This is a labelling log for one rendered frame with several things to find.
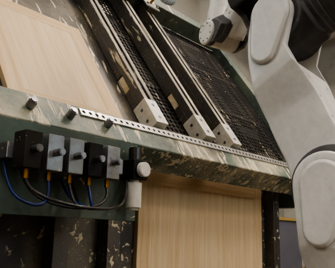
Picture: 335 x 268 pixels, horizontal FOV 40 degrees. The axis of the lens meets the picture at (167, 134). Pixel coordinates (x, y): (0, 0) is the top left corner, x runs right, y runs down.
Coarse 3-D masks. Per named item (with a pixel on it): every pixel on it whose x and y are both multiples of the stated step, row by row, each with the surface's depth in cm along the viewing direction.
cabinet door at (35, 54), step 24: (0, 0) 163; (0, 24) 151; (24, 24) 163; (48, 24) 175; (0, 48) 141; (24, 48) 151; (48, 48) 162; (72, 48) 174; (0, 72) 134; (24, 72) 141; (48, 72) 150; (72, 72) 160; (96, 72) 172; (48, 96) 139; (72, 96) 149; (96, 96) 160
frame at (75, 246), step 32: (0, 224) 138; (32, 224) 146; (64, 224) 148; (96, 224) 165; (128, 224) 176; (0, 256) 137; (32, 256) 145; (64, 256) 146; (96, 256) 162; (128, 256) 174
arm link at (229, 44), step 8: (216, 0) 144; (224, 0) 144; (216, 8) 143; (224, 8) 143; (208, 16) 145; (216, 16) 143; (224, 40) 139; (232, 40) 140; (216, 48) 143; (224, 48) 142; (232, 48) 142
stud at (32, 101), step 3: (30, 99) 121; (33, 99) 122; (36, 99) 123; (27, 102) 122; (30, 102) 122; (33, 102) 122; (36, 102) 122; (27, 105) 122; (30, 105) 122; (33, 105) 122; (30, 108) 123; (33, 108) 124
